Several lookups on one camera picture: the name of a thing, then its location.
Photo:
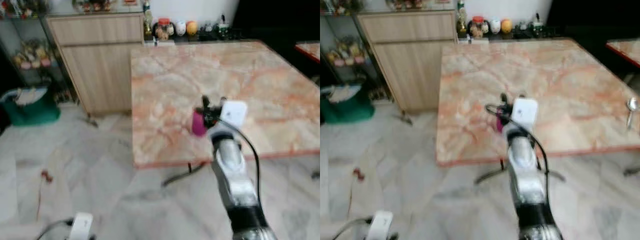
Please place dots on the light wooden cabinet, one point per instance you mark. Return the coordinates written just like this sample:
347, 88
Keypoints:
415, 65
100, 65

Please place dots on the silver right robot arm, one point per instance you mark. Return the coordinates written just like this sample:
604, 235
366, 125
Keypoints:
232, 170
525, 175

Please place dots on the pink plastic cup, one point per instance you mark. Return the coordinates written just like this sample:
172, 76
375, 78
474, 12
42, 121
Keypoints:
198, 124
499, 123

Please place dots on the green basket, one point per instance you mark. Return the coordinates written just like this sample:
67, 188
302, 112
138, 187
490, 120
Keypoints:
345, 111
32, 114

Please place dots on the steel spoon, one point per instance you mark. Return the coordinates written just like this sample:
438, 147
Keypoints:
632, 105

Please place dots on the glass display shelf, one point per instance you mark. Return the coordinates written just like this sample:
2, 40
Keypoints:
345, 52
32, 55

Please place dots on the gold trophy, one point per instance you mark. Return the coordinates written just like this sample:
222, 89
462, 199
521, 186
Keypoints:
461, 20
147, 22

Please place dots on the clear jar with red lid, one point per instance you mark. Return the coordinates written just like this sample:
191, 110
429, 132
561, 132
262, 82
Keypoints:
163, 30
478, 28

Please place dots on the green white desk gadget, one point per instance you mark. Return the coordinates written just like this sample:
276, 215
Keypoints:
537, 26
222, 29

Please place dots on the yellow egg figurine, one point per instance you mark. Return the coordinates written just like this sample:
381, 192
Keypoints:
191, 28
506, 26

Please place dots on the white egg figurine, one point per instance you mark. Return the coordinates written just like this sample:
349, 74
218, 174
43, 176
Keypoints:
180, 28
495, 26

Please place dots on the small red floor object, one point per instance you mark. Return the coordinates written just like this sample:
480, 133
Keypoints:
358, 174
47, 176

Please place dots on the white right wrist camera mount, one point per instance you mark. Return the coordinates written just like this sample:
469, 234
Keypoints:
525, 111
233, 113

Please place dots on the white box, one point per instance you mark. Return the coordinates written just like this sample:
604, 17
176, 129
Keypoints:
472, 41
160, 43

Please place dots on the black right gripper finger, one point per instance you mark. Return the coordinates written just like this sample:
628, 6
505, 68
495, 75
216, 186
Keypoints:
205, 102
504, 99

